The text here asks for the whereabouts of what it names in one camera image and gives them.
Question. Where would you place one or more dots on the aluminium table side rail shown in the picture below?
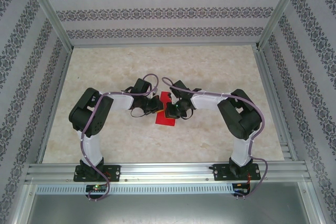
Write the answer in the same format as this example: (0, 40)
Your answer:
(58, 90)
(266, 77)

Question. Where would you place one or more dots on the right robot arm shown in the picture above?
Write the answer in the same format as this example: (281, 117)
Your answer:
(241, 121)

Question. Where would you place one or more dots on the grey metal sheet panel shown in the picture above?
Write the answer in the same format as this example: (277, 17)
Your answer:
(168, 208)

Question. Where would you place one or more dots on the slanted aluminium frame post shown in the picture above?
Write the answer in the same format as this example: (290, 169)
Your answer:
(278, 11)
(53, 16)

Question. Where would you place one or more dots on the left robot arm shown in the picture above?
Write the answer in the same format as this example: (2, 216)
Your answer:
(89, 116)

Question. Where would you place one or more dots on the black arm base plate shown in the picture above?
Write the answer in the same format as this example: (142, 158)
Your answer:
(114, 172)
(221, 172)

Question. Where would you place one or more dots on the aluminium mounting rail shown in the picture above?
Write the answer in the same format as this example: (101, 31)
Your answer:
(168, 172)

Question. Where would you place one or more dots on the small controller board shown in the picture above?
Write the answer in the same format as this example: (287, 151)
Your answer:
(97, 188)
(240, 187)

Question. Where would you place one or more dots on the short aluminium frame strut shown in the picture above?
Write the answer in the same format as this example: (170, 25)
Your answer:
(313, 203)
(22, 203)

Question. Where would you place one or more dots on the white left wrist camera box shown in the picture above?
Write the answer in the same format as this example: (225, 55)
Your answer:
(155, 93)

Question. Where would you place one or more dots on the red square paper sheet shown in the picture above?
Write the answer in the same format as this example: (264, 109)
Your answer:
(165, 120)

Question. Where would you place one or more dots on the aluminium frame cross beam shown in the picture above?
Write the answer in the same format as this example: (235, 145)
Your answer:
(162, 44)

